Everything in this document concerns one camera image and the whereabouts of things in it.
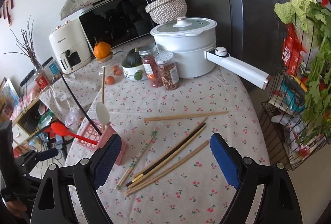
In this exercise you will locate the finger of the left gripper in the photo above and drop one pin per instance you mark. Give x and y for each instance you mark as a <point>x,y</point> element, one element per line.
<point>45,155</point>

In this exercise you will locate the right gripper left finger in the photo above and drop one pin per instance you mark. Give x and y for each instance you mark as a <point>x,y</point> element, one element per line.
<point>104,159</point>

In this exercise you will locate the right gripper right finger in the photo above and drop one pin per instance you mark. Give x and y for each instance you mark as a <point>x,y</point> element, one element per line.
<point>229,160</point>

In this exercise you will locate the pink perforated utensil basket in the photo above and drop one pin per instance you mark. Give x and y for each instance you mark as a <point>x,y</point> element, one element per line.
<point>90,133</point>

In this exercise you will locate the red plastic spoon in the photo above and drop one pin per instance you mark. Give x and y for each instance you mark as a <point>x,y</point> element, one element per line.
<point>61,130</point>

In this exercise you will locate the white plastic spoon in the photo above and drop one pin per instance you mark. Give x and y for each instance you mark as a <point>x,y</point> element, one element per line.
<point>102,113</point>

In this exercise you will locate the black chopstick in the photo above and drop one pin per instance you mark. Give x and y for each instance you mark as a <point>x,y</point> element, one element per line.
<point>167,156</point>
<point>80,107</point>

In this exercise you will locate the long bamboo chopstick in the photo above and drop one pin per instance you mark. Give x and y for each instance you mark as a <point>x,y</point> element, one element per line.
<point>152,119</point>

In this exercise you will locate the left hand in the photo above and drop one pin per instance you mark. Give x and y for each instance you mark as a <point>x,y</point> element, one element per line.
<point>16,208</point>

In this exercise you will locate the wooden side shelf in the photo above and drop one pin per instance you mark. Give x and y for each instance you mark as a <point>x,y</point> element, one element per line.
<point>25,126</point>

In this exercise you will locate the red labelled jar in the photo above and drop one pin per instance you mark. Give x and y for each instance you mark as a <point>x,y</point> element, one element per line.
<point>42,79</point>

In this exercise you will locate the blue labelled container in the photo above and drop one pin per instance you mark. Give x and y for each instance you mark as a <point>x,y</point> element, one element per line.
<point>52,69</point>

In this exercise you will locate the glass jar with oranges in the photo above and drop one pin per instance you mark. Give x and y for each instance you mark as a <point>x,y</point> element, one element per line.
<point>110,68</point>

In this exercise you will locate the green leafy vegetables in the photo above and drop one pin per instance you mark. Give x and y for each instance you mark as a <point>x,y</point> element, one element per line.
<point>317,99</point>

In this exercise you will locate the dark green pumpkin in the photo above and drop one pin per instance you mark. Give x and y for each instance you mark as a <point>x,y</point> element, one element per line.
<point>133,58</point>

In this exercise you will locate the jar of dried rings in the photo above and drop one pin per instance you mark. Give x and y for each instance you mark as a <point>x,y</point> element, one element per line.
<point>168,70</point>

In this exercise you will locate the dried branches in vase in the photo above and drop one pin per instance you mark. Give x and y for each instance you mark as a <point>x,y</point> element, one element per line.
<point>26,45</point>

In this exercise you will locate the large orange fruit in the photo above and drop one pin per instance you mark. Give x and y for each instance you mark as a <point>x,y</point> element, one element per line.
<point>101,49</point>

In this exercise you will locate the jar of red dried fruit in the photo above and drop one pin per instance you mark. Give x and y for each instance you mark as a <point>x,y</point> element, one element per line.
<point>148,54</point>

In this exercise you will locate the red snack bag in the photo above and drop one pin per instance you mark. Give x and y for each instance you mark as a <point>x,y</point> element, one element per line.
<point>291,50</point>

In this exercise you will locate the white electric cooking pot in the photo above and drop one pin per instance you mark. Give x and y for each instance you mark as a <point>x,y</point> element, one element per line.
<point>191,48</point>

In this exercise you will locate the black microwave oven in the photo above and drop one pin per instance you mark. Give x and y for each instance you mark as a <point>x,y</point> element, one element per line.
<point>116,21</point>

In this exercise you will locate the napa cabbage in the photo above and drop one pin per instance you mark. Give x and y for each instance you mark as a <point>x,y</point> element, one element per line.
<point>294,11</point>

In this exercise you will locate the woven white lidded basket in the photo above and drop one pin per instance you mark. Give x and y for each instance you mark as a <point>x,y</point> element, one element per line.
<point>163,11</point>

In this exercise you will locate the black wire rack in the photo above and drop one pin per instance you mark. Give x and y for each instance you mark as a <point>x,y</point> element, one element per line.
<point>281,117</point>

